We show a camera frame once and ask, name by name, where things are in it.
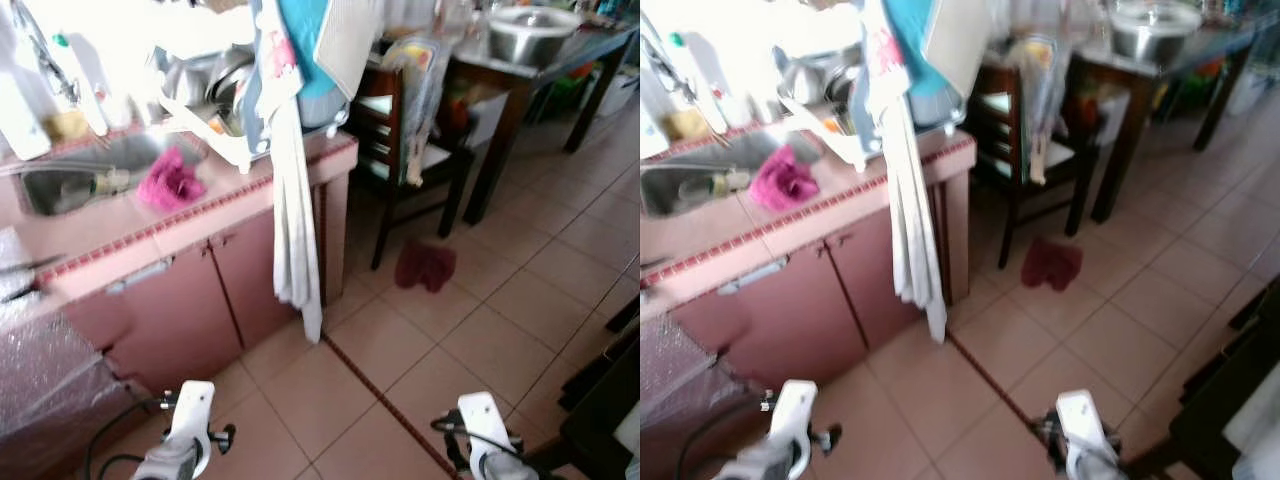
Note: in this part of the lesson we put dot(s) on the pink cabinet door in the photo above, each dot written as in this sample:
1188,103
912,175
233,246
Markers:
170,320
870,280
780,320
250,280

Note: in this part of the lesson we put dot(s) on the clear bubble wrap sheet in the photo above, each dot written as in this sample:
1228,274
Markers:
50,370
680,400

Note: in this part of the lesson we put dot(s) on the black furniture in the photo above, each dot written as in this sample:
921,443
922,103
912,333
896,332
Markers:
1220,420
600,420

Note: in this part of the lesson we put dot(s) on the red-brown floor rag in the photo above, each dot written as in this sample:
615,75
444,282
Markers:
425,267
1052,265

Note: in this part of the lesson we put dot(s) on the white hanging towel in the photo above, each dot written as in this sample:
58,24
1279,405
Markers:
297,230
915,230

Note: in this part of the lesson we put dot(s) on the pink crumpled cloth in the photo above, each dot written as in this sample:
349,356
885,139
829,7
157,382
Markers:
170,185
783,185

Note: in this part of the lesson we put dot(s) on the clear bottle beige cap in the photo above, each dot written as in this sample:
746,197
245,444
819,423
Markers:
112,181
727,181

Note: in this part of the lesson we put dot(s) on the white dish rack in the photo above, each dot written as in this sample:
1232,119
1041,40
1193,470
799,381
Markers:
225,150
840,150

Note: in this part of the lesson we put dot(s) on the steel sink basin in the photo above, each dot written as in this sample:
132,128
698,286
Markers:
680,190
70,190

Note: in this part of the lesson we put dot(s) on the dark wooden table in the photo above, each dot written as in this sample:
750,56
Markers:
495,150
1120,150

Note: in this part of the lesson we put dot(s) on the dark wooden chair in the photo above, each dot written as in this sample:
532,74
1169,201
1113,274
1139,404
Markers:
1005,140
388,140

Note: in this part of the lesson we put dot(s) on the yellow sponge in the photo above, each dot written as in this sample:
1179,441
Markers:
690,125
68,125

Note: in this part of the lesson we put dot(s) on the printed plastic bag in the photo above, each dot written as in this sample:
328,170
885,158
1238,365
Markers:
420,100
1040,100

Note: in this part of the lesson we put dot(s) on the small steel pot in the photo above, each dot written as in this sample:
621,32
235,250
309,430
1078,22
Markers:
803,80
190,80

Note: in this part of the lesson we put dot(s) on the dark steel wok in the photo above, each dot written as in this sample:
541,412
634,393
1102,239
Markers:
230,75
845,75

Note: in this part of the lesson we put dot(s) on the white plastic bottle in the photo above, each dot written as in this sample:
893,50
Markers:
22,120

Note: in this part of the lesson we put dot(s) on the pink car print towel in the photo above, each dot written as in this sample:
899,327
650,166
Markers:
278,60
890,60

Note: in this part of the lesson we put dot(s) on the chrome sink faucet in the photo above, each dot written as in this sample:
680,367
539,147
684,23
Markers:
60,80
680,80

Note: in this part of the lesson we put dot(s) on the grey ribbed board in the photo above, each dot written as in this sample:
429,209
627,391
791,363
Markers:
350,40
962,40

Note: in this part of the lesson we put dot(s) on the large steel pot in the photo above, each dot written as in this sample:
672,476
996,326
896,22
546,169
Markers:
1155,40
535,45

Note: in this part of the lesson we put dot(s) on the teal cloth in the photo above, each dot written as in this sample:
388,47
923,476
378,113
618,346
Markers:
915,30
305,30

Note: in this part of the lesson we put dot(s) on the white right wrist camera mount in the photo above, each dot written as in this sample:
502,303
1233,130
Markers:
480,420
1078,420

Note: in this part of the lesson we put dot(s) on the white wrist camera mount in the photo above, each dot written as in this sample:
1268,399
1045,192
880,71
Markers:
480,420
795,410
1078,420
193,410

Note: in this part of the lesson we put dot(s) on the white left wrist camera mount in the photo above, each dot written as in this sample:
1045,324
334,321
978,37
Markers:
193,410
795,410

